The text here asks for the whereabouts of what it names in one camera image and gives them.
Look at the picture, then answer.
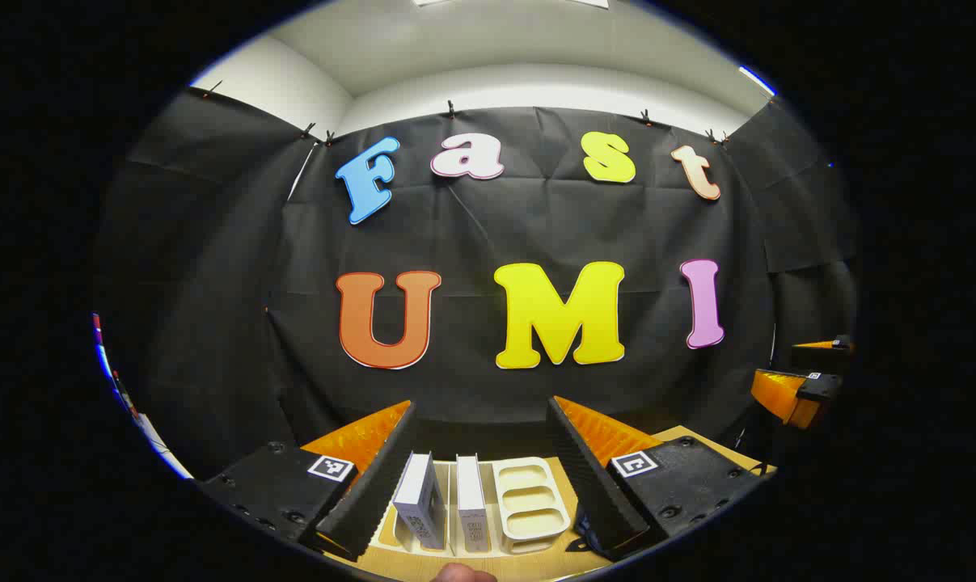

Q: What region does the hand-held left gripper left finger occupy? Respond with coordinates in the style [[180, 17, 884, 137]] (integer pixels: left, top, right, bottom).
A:
[[201, 399, 420, 563]]

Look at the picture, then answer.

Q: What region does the white patterned cover book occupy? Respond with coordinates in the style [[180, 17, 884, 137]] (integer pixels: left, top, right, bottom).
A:
[[455, 454, 492, 555]]

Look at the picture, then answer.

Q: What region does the row of black cloth clips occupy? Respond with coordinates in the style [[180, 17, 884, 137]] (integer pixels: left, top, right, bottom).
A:
[[205, 79, 731, 148]]

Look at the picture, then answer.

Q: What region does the black backdrop cloth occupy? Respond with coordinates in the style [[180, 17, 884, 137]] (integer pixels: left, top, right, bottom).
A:
[[91, 85, 860, 486]]

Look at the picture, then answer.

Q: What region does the white plastic bookshelf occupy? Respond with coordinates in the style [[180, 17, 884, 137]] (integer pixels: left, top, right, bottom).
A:
[[370, 455, 573, 559]]

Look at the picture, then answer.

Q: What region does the colourful screen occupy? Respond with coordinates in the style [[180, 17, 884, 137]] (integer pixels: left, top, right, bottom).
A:
[[91, 314, 145, 421]]

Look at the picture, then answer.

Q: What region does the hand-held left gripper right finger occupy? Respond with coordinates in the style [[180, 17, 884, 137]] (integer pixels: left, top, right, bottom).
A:
[[546, 394, 767, 563]]

